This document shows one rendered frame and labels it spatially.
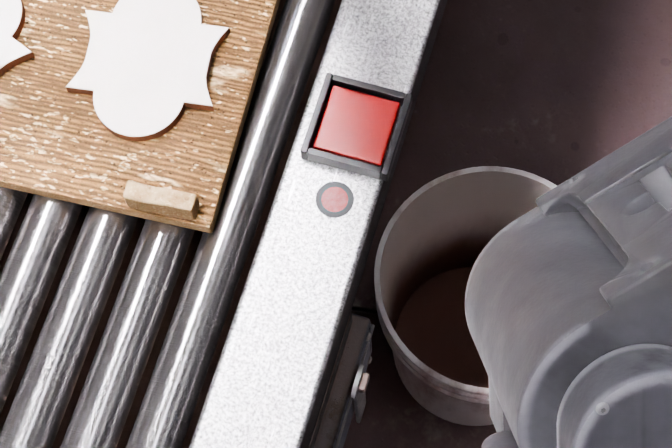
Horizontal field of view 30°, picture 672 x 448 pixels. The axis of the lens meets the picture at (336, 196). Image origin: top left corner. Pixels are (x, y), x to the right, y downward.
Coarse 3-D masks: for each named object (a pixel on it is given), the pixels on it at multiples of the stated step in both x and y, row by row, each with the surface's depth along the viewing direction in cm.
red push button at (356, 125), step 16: (336, 96) 106; (352, 96) 106; (368, 96) 106; (336, 112) 106; (352, 112) 106; (368, 112) 106; (384, 112) 105; (320, 128) 105; (336, 128) 105; (352, 128) 105; (368, 128) 105; (384, 128) 105; (320, 144) 105; (336, 144) 105; (352, 144) 105; (368, 144) 105; (384, 144) 104; (368, 160) 104
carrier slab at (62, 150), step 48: (48, 0) 110; (96, 0) 109; (240, 0) 109; (48, 48) 108; (240, 48) 107; (0, 96) 107; (48, 96) 106; (240, 96) 106; (0, 144) 105; (48, 144) 105; (96, 144) 105; (144, 144) 105; (192, 144) 104; (48, 192) 104; (96, 192) 103; (192, 192) 103
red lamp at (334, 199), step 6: (324, 192) 105; (330, 192) 105; (336, 192) 105; (342, 192) 105; (324, 198) 104; (330, 198) 104; (336, 198) 104; (342, 198) 104; (324, 204) 104; (330, 204) 104; (336, 204) 104; (342, 204) 104; (330, 210) 104; (336, 210) 104
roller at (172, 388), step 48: (288, 0) 111; (288, 48) 109; (288, 96) 108; (240, 144) 106; (240, 192) 104; (240, 240) 104; (192, 288) 102; (192, 336) 100; (192, 384) 100; (144, 432) 98
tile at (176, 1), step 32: (128, 0) 108; (160, 0) 108; (192, 0) 108; (96, 32) 107; (128, 32) 107; (160, 32) 107; (192, 32) 107; (224, 32) 107; (96, 64) 106; (128, 64) 106; (160, 64) 106; (192, 64) 106; (96, 96) 105; (128, 96) 105; (160, 96) 105; (192, 96) 105; (128, 128) 104; (160, 128) 104
